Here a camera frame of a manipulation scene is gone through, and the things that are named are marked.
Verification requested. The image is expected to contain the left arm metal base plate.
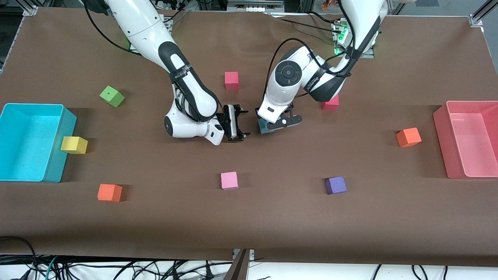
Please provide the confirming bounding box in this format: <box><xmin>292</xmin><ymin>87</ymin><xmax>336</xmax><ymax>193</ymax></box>
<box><xmin>334</xmin><ymin>19</ymin><xmax>376</xmax><ymax>59</ymax></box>

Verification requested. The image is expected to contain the long black base cable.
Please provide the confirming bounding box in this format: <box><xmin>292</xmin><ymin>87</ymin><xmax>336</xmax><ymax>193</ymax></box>
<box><xmin>268</xmin><ymin>16</ymin><xmax>343</xmax><ymax>32</ymax></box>

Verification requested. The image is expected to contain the cyan plastic bin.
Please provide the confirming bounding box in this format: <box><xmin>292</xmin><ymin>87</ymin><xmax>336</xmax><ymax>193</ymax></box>
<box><xmin>0</xmin><ymin>103</ymin><xmax>77</xmax><ymax>183</ymax></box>

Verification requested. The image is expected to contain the grey background device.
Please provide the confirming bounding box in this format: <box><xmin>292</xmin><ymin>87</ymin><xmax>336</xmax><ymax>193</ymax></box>
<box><xmin>228</xmin><ymin>0</ymin><xmax>284</xmax><ymax>12</ymax></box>

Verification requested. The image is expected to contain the teal floor cable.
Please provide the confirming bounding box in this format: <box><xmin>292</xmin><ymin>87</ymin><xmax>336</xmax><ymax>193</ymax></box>
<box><xmin>45</xmin><ymin>256</ymin><xmax>60</xmax><ymax>280</ymax></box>

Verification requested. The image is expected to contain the orange foam block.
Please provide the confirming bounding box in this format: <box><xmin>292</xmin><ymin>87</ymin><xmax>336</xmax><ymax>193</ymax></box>
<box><xmin>396</xmin><ymin>128</ymin><xmax>422</xmax><ymax>148</ymax></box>
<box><xmin>97</xmin><ymin>184</ymin><xmax>123</xmax><ymax>202</ymax></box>

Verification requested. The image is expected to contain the yellow foam block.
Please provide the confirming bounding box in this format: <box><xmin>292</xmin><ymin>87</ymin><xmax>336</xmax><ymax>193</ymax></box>
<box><xmin>61</xmin><ymin>136</ymin><xmax>88</xmax><ymax>154</ymax></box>

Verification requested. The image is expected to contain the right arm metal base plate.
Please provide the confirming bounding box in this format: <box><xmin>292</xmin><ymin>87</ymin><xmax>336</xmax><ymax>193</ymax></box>
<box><xmin>128</xmin><ymin>16</ymin><xmax>174</xmax><ymax>53</ymax></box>

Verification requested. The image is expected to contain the green foam block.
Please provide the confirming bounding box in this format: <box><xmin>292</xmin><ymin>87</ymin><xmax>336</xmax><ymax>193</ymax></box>
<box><xmin>100</xmin><ymin>86</ymin><xmax>125</xmax><ymax>108</ymax></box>

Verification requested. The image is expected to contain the dark aluminium profile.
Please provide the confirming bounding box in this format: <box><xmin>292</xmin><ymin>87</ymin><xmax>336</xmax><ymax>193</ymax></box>
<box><xmin>224</xmin><ymin>249</ymin><xmax>250</xmax><ymax>280</ymax></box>

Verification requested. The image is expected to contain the black looped floor cable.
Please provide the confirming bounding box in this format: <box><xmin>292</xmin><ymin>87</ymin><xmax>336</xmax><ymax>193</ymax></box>
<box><xmin>0</xmin><ymin>236</ymin><xmax>38</xmax><ymax>280</ymax></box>

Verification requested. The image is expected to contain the brown table cover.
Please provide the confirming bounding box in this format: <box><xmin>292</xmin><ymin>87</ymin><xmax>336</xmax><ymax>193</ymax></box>
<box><xmin>0</xmin><ymin>7</ymin><xmax>498</xmax><ymax>267</ymax></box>

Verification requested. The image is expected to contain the short black base cable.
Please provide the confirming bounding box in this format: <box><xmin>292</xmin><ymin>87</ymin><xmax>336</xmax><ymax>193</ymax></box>
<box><xmin>309</xmin><ymin>11</ymin><xmax>341</xmax><ymax>24</ymax></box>

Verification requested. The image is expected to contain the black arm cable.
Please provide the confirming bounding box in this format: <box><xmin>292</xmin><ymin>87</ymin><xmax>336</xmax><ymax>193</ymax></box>
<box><xmin>265</xmin><ymin>0</ymin><xmax>354</xmax><ymax>103</ymax></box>
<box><xmin>84</xmin><ymin>4</ymin><xmax>133</xmax><ymax>55</ymax></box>

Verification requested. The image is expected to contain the pink plastic bin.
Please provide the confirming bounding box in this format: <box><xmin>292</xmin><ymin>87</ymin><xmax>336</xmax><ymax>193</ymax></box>
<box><xmin>433</xmin><ymin>100</ymin><xmax>498</xmax><ymax>179</ymax></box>

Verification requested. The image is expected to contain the pink foam block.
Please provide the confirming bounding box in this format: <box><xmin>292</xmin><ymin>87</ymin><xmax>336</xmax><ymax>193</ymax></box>
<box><xmin>221</xmin><ymin>171</ymin><xmax>238</xmax><ymax>190</ymax></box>

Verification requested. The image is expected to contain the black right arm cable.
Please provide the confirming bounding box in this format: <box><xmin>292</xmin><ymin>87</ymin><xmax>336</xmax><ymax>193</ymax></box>
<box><xmin>84</xmin><ymin>4</ymin><xmax>133</xmax><ymax>55</ymax></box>

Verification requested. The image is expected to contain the purple foam block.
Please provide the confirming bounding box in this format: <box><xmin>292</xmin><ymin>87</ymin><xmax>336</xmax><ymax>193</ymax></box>
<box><xmin>325</xmin><ymin>176</ymin><xmax>347</xmax><ymax>195</ymax></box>

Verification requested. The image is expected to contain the red foam block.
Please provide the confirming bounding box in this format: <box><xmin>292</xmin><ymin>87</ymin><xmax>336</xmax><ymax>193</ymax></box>
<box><xmin>321</xmin><ymin>94</ymin><xmax>339</xmax><ymax>111</ymax></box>
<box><xmin>224</xmin><ymin>71</ymin><xmax>240</xmax><ymax>91</ymax></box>

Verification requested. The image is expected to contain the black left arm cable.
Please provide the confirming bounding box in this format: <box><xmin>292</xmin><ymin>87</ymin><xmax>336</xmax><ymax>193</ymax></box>
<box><xmin>265</xmin><ymin>0</ymin><xmax>354</xmax><ymax>103</ymax></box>

